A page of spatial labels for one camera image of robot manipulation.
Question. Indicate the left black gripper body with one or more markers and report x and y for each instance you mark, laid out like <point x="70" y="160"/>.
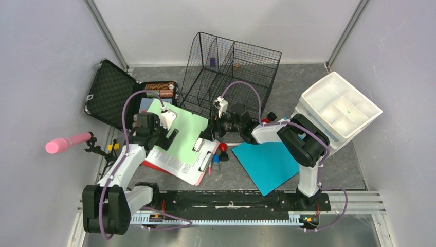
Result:
<point x="159" y="133"/>

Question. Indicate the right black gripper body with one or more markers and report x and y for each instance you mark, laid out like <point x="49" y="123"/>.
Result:
<point x="225" y="125"/>

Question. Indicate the light green clipboard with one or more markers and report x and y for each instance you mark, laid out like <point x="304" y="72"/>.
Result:
<point x="189" y="127"/>

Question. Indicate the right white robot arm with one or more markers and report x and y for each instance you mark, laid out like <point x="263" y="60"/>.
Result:
<point x="308" y="145"/>

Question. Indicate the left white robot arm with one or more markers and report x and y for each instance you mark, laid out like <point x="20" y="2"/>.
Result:
<point x="107" y="208"/>

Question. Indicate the white printed paper sheet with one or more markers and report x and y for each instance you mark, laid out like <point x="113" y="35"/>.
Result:
<point x="174" y="166"/>

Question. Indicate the blue grey small cylinder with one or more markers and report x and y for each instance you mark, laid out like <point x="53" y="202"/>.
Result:
<point x="215" y="166"/>

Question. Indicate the red clipboard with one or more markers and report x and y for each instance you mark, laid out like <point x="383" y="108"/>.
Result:
<point x="150" y="165"/>

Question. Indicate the blue playing card deck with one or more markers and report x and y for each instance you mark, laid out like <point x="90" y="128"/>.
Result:
<point x="145" y="104"/>

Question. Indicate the yellow black connector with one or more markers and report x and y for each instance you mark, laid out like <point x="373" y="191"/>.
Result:
<point x="113" y="147"/>

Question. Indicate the red black round stamp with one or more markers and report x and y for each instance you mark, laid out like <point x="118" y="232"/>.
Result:
<point x="271" y="117"/>

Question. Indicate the pink clear clipboard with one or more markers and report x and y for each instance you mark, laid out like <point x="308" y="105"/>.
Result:
<point x="204" y="159"/>

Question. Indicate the red chip stack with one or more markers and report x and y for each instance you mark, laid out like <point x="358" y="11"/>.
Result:
<point x="166" y="93"/>

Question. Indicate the orange black chip stack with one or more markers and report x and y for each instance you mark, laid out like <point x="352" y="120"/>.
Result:
<point x="159" y="86"/>

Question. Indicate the black poker chip case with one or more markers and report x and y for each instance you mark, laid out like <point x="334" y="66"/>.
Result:
<point x="110" y="89"/>

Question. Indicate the teal blue clipboard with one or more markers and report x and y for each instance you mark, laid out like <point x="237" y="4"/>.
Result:
<point x="269" y="165"/>

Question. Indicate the purple small block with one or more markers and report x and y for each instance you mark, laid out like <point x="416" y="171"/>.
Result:
<point x="212" y="62"/>

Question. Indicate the white plastic drawer organizer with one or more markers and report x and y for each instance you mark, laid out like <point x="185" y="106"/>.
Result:
<point x="337" y="108"/>

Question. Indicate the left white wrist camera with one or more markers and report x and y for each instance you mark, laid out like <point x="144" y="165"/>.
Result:
<point x="166" y="118"/>

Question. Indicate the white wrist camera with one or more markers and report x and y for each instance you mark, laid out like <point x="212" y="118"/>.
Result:
<point x="166" y="118"/>
<point x="221" y="104"/>

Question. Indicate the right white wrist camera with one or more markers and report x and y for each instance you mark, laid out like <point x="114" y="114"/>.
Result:
<point x="221" y="104"/>

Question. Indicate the black wire mesh organizer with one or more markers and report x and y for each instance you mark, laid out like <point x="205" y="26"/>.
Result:
<point x="250" y="85"/>

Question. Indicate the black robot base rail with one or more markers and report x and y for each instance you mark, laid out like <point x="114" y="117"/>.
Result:
<point x="235" y="204"/>

